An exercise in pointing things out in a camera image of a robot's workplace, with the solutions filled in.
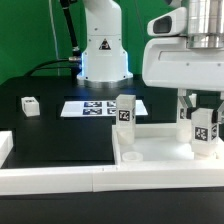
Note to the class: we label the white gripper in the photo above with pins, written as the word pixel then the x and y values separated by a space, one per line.
pixel 187 52

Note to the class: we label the white square table top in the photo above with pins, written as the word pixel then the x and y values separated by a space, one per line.
pixel 152 143

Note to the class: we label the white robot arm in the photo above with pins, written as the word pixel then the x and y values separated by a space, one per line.
pixel 104 59

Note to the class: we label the white sheet with markers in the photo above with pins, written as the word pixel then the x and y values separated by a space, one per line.
pixel 89 108

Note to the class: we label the white front fence bar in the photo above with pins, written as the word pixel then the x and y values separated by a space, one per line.
pixel 153 175

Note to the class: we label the white left fence piece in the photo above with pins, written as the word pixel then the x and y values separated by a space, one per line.
pixel 6 145

